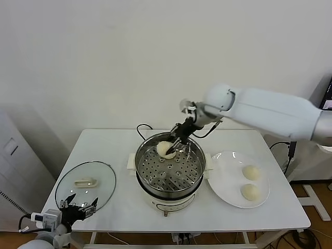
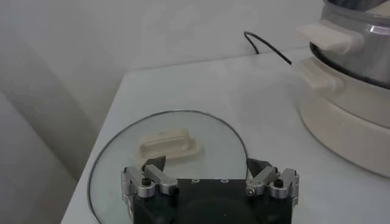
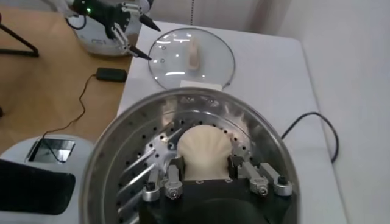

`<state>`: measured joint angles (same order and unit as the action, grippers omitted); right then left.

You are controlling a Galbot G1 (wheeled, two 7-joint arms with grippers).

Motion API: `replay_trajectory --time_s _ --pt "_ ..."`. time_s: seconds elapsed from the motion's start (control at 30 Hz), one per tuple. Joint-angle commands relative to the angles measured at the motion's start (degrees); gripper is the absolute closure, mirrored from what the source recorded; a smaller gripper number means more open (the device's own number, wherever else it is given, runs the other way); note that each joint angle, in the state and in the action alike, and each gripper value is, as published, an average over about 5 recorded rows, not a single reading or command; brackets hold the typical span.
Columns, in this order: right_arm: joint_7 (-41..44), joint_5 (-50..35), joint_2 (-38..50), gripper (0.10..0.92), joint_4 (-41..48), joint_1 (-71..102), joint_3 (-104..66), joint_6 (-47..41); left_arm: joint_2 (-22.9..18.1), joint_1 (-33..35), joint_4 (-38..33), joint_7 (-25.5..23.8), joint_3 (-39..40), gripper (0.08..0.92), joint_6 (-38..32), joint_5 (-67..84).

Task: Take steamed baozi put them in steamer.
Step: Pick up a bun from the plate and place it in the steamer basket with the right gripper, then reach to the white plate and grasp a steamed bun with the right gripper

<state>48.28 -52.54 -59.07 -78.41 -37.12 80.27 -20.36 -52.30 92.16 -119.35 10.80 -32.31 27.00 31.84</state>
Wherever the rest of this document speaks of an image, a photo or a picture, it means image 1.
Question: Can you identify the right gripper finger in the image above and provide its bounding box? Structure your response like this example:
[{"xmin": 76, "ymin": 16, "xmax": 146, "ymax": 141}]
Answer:
[
  {"xmin": 168, "ymin": 123, "xmax": 184, "ymax": 142},
  {"xmin": 167, "ymin": 139, "xmax": 190, "ymax": 156}
]

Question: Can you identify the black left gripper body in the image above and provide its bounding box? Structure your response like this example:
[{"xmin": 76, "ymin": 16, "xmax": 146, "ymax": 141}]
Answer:
[{"xmin": 61, "ymin": 204, "xmax": 88, "ymax": 230}]

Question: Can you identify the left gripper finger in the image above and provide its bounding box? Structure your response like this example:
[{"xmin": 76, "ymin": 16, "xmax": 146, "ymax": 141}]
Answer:
[
  {"xmin": 59, "ymin": 193, "xmax": 78, "ymax": 210},
  {"xmin": 79, "ymin": 197, "xmax": 100, "ymax": 217}
]

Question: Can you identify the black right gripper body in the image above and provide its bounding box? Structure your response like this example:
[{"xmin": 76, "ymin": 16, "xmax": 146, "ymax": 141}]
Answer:
[{"xmin": 176, "ymin": 118, "xmax": 205, "ymax": 142}]

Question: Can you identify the white steamed baozi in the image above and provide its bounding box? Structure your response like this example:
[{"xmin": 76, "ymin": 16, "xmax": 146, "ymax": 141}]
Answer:
[
  {"xmin": 240, "ymin": 183, "xmax": 260, "ymax": 202},
  {"xmin": 242, "ymin": 165, "xmax": 261, "ymax": 181},
  {"xmin": 156, "ymin": 141, "xmax": 177, "ymax": 159}
]

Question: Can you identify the glass lid with cream handle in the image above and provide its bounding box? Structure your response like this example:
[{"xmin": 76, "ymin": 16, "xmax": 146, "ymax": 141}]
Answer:
[{"xmin": 54, "ymin": 161, "xmax": 117, "ymax": 211}]

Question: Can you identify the perforated steel steamer basket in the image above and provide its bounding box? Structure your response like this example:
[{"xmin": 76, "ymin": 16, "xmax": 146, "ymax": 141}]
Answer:
[{"xmin": 135, "ymin": 132, "xmax": 207, "ymax": 194}]

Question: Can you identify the white metal cabinet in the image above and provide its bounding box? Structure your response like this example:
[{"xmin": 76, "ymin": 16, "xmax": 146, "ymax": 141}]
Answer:
[{"xmin": 0, "ymin": 107, "xmax": 57, "ymax": 231}]

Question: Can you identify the white round plate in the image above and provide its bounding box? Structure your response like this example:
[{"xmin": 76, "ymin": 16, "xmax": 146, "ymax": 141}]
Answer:
[{"xmin": 206, "ymin": 151, "xmax": 271, "ymax": 209}]

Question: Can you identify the white power strip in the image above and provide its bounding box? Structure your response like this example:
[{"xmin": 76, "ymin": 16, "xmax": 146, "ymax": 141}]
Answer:
[{"xmin": 171, "ymin": 232, "xmax": 201, "ymax": 245}]

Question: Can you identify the black laptop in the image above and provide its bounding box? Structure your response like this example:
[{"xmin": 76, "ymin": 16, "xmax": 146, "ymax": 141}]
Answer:
[{"xmin": 319, "ymin": 76, "xmax": 332, "ymax": 111}]

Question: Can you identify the white side desk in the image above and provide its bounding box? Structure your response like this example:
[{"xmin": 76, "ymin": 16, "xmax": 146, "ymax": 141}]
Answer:
[{"xmin": 287, "ymin": 141, "xmax": 332, "ymax": 223}]

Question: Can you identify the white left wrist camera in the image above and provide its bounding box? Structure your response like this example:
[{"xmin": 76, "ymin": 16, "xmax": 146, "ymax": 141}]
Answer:
[{"xmin": 31, "ymin": 209, "xmax": 63, "ymax": 230}]

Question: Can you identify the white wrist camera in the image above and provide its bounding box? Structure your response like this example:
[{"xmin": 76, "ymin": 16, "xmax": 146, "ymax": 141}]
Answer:
[
  {"xmin": 179, "ymin": 98, "xmax": 199, "ymax": 116},
  {"xmin": 31, "ymin": 209, "xmax": 63, "ymax": 230}
]

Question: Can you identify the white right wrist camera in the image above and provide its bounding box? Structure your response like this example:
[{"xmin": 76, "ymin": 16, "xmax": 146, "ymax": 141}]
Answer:
[{"xmin": 179, "ymin": 98, "xmax": 199, "ymax": 116}]

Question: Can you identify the white table frame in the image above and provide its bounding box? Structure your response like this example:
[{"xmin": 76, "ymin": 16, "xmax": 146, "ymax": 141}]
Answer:
[{"xmin": 64, "ymin": 229, "xmax": 304, "ymax": 249}]

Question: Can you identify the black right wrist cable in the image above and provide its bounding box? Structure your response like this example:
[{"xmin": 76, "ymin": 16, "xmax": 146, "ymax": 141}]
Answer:
[{"xmin": 193, "ymin": 119, "xmax": 224, "ymax": 138}]

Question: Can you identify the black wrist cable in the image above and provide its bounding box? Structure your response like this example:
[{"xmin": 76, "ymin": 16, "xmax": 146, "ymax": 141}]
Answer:
[
  {"xmin": 18, "ymin": 214, "xmax": 33, "ymax": 234},
  {"xmin": 193, "ymin": 119, "xmax": 224, "ymax": 138}
]

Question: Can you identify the black cooker power cable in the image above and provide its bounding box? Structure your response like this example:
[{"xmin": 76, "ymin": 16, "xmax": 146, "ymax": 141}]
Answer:
[{"xmin": 136, "ymin": 124, "xmax": 154, "ymax": 142}]

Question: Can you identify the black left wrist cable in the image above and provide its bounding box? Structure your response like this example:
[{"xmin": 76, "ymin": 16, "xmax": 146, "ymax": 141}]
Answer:
[{"xmin": 18, "ymin": 214, "xmax": 33, "ymax": 234}]

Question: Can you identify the black floor cable bundle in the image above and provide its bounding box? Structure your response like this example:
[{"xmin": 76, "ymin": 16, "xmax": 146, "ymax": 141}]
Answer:
[{"xmin": 282, "ymin": 228, "xmax": 332, "ymax": 249}]

